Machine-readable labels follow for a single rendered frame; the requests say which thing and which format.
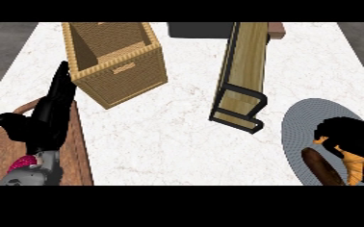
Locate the dark brown sausage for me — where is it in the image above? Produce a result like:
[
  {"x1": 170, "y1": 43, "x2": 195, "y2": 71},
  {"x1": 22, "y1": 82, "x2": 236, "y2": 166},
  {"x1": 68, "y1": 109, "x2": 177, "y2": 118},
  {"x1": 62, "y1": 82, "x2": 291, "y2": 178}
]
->
[{"x1": 300, "y1": 146, "x2": 346, "y2": 187}]

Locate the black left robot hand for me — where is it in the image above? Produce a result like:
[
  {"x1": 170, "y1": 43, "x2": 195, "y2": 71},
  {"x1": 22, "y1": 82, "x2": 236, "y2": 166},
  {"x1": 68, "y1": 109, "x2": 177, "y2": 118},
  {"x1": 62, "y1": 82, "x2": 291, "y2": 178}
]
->
[{"x1": 0, "y1": 61, "x2": 78, "y2": 157}]

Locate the brown wooden block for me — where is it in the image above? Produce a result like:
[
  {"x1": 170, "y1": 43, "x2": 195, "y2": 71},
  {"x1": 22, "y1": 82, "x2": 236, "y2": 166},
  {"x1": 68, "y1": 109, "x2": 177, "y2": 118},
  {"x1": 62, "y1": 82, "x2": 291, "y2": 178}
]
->
[{"x1": 266, "y1": 22, "x2": 287, "y2": 40}]

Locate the brown wooden cutting board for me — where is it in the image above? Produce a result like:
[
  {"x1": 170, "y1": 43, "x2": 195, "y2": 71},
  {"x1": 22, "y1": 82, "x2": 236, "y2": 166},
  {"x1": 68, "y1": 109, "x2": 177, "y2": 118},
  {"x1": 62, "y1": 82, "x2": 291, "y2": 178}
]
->
[{"x1": 0, "y1": 97, "x2": 94, "y2": 187}]

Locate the pink speckled object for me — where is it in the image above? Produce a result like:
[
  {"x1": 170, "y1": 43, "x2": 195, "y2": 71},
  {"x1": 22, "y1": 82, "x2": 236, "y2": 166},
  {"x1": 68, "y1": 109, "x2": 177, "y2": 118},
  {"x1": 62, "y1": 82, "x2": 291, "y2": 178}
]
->
[{"x1": 6, "y1": 155, "x2": 38, "y2": 174}]

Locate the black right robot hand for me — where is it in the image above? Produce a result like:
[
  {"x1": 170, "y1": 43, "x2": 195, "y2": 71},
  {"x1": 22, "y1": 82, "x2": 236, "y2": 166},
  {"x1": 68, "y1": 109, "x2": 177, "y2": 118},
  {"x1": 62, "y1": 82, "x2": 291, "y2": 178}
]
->
[{"x1": 312, "y1": 116, "x2": 364, "y2": 160}]

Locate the dark grey appliance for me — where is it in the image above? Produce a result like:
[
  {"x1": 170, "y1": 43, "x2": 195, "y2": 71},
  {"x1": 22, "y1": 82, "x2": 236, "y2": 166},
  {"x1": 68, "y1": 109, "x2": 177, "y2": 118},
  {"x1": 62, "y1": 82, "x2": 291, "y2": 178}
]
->
[{"x1": 164, "y1": 22, "x2": 236, "y2": 39}]

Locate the tan wicker basket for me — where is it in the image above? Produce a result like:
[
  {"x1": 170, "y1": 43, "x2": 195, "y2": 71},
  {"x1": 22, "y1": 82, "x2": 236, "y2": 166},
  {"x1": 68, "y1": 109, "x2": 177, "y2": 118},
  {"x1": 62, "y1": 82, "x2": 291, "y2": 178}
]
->
[{"x1": 60, "y1": 22, "x2": 168, "y2": 111}]

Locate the round grey woven placemat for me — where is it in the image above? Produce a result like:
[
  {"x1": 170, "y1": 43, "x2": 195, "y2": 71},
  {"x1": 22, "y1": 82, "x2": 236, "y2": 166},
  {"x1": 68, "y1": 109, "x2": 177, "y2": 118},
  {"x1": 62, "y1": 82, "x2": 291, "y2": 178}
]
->
[{"x1": 279, "y1": 97, "x2": 364, "y2": 187}]

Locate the golden orange croissant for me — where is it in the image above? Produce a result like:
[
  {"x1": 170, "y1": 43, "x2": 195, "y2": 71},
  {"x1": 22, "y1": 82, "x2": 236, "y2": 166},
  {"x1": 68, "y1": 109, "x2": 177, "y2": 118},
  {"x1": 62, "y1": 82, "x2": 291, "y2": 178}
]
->
[{"x1": 310, "y1": 136, "x2": 364, "y2": 187}]

